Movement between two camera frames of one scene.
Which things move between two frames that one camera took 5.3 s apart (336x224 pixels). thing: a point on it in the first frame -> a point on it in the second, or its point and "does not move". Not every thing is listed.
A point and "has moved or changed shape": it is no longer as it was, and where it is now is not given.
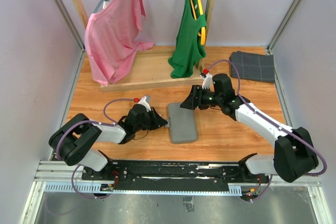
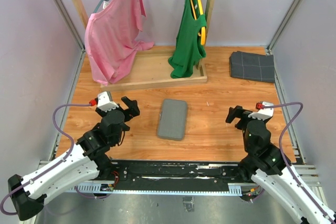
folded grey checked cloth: (253, 66) does not move
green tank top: (188, 47) does not move
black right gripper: (194, 99) -> (238, 112)
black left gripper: (158, 121) -> (134, 110)
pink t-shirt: (112, 34) does not move
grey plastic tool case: (182, 123) has moved or changed shape
